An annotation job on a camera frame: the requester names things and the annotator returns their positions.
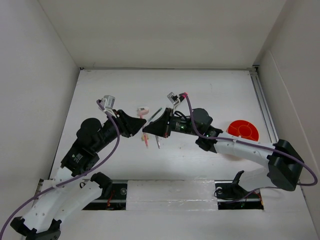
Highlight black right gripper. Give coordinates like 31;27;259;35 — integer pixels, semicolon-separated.
143;107;201;138

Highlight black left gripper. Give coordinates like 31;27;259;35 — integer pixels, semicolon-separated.
94;108;146;152

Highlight green pen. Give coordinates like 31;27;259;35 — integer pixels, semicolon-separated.
147;107;163;123

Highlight pink white stapler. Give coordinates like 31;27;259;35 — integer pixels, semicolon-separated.
137;106;150;119

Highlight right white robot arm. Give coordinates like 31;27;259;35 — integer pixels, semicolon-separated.
143;108;305;201

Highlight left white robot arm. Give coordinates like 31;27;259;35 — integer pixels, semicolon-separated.
10;110;147;240

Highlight yellow eraser block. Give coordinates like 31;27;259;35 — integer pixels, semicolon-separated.
141;135;149;141

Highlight orange round organizer container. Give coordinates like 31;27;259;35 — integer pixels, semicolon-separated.
226;120;260;142

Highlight black handled scissors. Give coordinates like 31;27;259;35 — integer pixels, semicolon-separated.
155;135;161;149

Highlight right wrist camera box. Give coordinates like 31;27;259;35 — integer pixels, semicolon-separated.
167;92;185;111

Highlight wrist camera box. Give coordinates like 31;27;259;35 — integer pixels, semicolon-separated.
98;95;116;110
167;92;185;111

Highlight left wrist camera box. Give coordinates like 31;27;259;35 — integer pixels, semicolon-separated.
98;95;116;110

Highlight black front mounting rail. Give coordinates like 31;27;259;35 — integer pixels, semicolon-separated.
84;180;264;212

